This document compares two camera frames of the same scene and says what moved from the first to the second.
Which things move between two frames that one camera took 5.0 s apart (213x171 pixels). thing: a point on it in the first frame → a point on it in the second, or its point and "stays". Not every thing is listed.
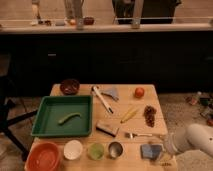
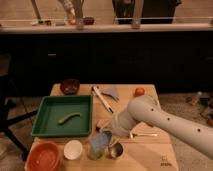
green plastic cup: [96, 151] stays
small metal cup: [115, 150] stays
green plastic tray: [63, 116] stays
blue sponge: [150, 151] → [99, 140]
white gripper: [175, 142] → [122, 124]
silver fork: [132, 135] stays
